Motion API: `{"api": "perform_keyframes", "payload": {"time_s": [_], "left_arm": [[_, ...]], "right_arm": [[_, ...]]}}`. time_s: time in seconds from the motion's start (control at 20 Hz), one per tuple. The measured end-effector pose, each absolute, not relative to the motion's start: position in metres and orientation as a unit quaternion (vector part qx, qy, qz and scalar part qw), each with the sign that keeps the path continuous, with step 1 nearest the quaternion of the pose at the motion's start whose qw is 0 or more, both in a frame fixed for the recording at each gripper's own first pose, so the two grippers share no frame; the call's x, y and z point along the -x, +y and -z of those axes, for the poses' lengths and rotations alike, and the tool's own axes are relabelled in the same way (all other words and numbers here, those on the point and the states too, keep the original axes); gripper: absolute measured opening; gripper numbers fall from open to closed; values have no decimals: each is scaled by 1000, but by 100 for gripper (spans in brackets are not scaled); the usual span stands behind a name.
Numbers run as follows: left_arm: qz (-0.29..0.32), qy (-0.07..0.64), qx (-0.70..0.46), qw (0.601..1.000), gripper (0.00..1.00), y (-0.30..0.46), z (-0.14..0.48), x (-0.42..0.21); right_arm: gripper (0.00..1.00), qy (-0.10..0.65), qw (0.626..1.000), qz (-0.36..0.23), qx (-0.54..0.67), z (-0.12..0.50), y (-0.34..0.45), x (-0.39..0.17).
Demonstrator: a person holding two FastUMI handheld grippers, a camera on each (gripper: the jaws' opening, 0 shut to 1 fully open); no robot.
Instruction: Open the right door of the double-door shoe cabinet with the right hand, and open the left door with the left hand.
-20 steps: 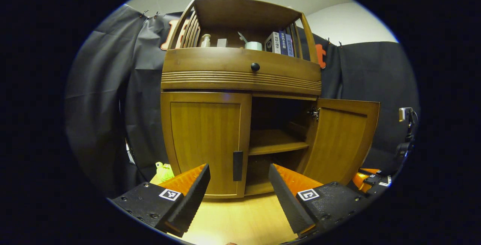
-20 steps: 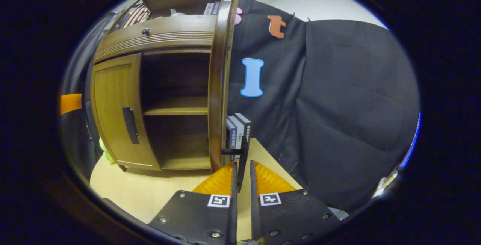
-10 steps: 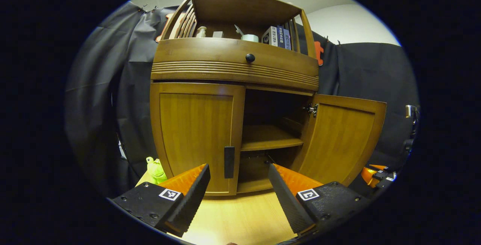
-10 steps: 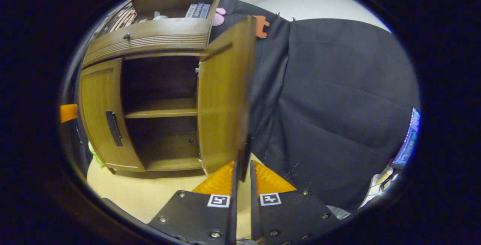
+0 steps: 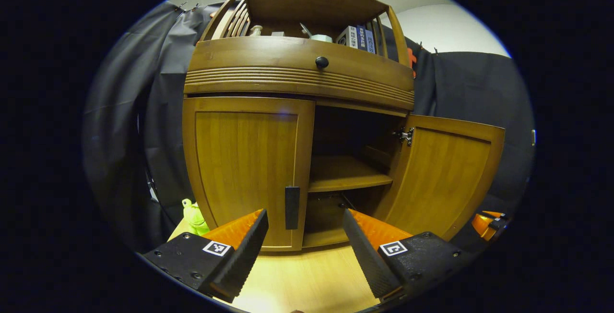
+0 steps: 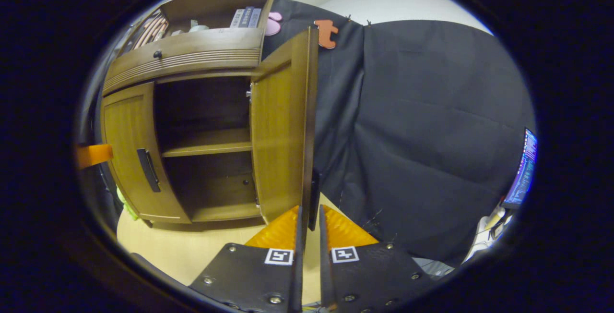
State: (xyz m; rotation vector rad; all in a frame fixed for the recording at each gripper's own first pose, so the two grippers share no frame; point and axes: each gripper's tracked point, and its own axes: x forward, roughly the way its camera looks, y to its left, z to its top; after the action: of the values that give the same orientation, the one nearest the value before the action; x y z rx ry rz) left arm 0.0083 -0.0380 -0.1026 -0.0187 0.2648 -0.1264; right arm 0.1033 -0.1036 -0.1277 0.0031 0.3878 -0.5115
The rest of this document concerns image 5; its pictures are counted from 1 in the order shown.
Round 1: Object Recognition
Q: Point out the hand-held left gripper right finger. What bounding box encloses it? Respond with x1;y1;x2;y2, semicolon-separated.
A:
342;208;473;304

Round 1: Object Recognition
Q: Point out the black backdrop cloth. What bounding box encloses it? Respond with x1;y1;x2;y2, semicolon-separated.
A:
83;1;536;252

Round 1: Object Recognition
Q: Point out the wooden drawer with black knob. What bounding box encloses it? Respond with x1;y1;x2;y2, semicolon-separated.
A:
184;36;416;111

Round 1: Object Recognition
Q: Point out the white book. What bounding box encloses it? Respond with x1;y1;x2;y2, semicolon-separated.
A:
336;25;358;48

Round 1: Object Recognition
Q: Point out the wooden double-door shoe cabinet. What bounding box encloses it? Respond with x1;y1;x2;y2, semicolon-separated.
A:
182;0;507;252

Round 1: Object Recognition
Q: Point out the green frog toy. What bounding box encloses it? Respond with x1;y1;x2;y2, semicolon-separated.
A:
181;198;211;236

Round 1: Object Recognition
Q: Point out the wooden shoe cabinet door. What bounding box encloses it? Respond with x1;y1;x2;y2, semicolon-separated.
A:
182;97;316;252
374;114;506;242

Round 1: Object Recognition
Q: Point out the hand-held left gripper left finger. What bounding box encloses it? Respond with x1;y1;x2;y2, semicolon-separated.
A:
143;208;270;304

